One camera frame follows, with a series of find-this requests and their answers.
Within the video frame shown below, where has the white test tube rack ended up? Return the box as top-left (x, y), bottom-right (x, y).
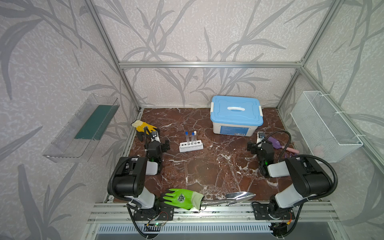
top-left (179, 140), bottom-right (204, 153)

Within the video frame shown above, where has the clear plastic wall shelf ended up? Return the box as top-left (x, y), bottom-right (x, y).
top-left (43, 94), bottom-right (120, 163)

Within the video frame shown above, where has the white wire mesh basket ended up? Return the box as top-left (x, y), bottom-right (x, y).
top-left (291, 91), bottom-right (363, 163)

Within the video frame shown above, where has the silver metal trowel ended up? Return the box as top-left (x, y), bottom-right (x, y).
top-left (201, 192), bottom-right (256, 207)

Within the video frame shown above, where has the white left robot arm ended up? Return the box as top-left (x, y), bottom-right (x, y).
top-left (107, 140), bottom-right (170, 213)

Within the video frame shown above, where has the blue plastic bin lid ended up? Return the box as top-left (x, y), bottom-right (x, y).
top-left (211, 96), bottom-right (264, 127)

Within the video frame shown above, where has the green work glove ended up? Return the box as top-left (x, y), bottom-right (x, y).
top-left (160, 189), bottom-right (204, 210)

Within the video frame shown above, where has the yellow black work glove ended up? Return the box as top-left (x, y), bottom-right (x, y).
top-left (131, 120), bottom-right (160, 142)

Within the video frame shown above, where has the white plastic storage bin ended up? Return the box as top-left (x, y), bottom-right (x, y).
top-left (213, 122), bottom-right (258, 137)

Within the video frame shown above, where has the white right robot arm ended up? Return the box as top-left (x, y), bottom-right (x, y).
top-left (247, 141), bottom-right (338, 221)

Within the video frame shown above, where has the purple pink plastic scoop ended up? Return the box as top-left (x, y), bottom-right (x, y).
top-left (268, 137), bottom-right (300, 155)

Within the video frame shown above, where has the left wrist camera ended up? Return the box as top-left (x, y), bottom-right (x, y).
top-left (150, 131), bottom-right (161, 143)

